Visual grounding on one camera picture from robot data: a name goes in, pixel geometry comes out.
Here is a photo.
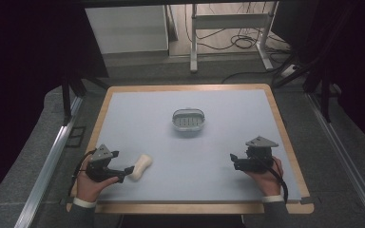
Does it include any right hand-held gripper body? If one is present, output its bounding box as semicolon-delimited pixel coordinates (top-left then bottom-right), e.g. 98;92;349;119
238;135;279;174

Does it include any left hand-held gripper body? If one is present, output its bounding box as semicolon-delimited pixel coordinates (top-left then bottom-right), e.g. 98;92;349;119
85;143;126;183

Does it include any cream bone-shaped soap bar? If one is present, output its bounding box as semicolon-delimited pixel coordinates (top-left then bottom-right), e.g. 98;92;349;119
127;153;154;181

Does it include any person's right hand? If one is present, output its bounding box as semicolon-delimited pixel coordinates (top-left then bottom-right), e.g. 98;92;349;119
244;156;285;198

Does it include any person's left hand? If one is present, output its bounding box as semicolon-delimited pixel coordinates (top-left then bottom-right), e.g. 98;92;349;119
75;155;120;204

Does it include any light blue table mat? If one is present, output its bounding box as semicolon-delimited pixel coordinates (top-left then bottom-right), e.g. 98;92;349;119
92;88;302;203

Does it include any grey oval soap dish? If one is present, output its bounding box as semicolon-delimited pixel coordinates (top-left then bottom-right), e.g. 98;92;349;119
171;107;206;133

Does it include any wooden table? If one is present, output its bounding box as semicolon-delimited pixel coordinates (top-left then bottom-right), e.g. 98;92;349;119
66;83;316;215

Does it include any black tripod stand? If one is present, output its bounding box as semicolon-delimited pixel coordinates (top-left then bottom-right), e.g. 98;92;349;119
59;73;109;126
271;53;335;124

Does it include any white power strip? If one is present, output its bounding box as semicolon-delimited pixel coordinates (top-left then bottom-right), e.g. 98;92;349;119
279;64;299;79

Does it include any dark curtain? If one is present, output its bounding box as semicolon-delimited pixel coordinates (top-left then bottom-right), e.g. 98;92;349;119
270;0;365;156
0;0;109;212

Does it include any white cabinet panel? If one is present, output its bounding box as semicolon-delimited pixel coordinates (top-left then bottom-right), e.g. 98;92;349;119
85;4;170;55

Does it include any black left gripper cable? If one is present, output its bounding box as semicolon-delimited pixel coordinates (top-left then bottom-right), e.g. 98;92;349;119
67;147;98;198

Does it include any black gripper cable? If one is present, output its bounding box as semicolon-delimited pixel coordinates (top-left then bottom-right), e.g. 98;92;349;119
67;147;98;198
259;156;290;204

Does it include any black floor bracket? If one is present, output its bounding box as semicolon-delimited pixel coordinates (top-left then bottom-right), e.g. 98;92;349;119
65;125;86;148

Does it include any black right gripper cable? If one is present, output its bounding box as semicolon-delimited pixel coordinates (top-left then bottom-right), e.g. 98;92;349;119
259;156;290;204

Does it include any aluminium rail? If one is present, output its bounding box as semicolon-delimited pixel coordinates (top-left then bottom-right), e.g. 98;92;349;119
306;92;365;228
13;95;84;228

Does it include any bundle of black floor cables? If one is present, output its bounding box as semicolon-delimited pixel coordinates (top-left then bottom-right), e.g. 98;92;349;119
183;2;294;53

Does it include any white metal desk frame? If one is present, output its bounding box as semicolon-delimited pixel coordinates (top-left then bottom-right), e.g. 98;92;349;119
188;0;280;74

